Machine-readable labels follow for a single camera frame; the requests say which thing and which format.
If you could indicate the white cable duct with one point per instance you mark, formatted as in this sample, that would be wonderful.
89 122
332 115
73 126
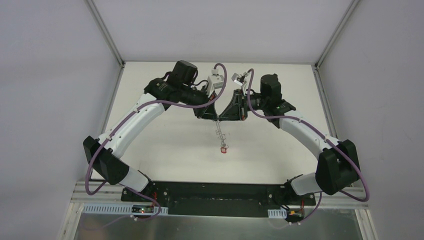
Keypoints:
124 209
277 213

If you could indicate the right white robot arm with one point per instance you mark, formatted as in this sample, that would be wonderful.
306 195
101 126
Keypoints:
337 161

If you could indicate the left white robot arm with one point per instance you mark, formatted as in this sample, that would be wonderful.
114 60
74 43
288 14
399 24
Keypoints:
175 88

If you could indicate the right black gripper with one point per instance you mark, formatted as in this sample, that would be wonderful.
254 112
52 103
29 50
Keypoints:
240 104

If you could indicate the right white cable duct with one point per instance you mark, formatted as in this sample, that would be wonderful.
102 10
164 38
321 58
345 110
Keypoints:
277 213

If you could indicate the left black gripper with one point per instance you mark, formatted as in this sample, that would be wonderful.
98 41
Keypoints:
208 105

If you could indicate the metal key ring disc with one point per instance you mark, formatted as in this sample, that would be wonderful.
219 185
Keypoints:
221 135

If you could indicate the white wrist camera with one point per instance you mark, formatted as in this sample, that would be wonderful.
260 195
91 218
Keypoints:
241 81
214 82

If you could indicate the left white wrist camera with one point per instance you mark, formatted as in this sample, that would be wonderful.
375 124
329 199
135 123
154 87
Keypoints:
214 82

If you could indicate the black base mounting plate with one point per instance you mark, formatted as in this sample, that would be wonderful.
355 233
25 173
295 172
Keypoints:
224 199

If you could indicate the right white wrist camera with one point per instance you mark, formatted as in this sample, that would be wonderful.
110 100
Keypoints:
241 81

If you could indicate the left white cable duct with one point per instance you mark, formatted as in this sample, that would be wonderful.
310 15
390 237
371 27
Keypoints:
124 209

